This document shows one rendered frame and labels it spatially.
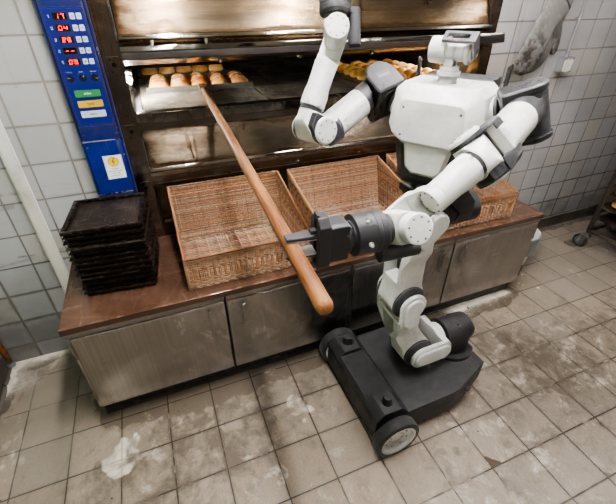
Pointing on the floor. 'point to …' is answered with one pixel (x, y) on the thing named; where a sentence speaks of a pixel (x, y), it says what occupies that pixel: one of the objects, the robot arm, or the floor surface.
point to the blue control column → (95, 125)
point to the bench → (262, 311)
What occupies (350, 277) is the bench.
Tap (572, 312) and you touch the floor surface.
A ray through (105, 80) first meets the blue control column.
